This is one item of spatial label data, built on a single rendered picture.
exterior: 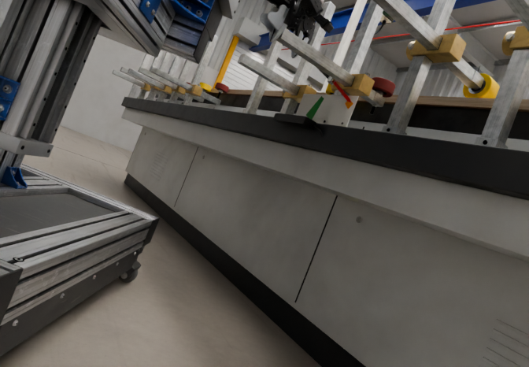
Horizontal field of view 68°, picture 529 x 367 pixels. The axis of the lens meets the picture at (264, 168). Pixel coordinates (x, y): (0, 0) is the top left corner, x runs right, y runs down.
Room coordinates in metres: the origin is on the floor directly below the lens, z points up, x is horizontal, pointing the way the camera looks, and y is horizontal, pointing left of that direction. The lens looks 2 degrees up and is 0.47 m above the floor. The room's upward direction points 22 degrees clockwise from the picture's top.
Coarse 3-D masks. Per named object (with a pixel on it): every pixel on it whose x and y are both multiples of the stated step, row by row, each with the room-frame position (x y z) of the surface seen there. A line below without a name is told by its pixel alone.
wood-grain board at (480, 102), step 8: (264, 96) 2.00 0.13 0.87; (272, 96) 1.92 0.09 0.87; (280, 96) 1.86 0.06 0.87; (392, 96) 1.31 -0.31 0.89; (424, 96) 1.21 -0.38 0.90; (432, 96) 1.18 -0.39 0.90; (440, 96) 1.16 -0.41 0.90; (416, 104) 1.23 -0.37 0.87; (424, 104) 1.20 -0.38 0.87; (432, 104) 1.17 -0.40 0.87; (440, 104) 1.15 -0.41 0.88; (448, 104) 1.13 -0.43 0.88; (456, 104) 1.11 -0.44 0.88; (464, 104) 1.09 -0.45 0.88; (472, 104) 1.07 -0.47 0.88; (480, 104) 1.05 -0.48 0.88; (488, 104) 1.04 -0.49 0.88; (520, 104) 0.97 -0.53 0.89; (528, 104) 0.96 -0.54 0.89
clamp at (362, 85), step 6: (354, 78) 1.16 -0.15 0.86; (360, 78) 1.14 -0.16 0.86; (366, 78) 1.14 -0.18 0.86; (354, 84) 1.15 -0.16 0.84; (360, 84) 1.14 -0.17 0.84; (366, 84) 1.15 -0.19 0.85; (372, 84) 1.16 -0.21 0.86; (348, 90) 1.18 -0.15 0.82; (354, 90) 1.16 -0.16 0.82; (360, 90) 1.14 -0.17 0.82; (366, 90) 1.15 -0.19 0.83
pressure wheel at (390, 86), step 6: (372, 78) 1.24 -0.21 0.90; (378, 78) 1.22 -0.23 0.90; (378, 84) 1.22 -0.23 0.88; (384, 84) 1.21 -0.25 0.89; (390, 84) 1.21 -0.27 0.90; (378, 90) 1.24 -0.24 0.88; (384, 90) 1.21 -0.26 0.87; (390, 90) 1.22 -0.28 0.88; (384, 96) 1.27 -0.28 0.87; (390, 96) 1.25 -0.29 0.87; (372, 108) 1.25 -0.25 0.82; (372, 114) 1.25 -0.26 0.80
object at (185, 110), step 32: (224, 128) 1.72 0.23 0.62; (256, 128) 1.49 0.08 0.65; (288, 128) 1.32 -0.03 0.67; (320, 128) 1.19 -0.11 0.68; (352, 128) 1.08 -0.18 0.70; (384, 128) 1.02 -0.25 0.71; (384, 160) 0.96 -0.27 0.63; (416, 160) 0.89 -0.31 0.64; (448, 160) 0.83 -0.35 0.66; (480, 160) 0.77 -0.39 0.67; (512, 160) 0.73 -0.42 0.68; (512, 192) 0.71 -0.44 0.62
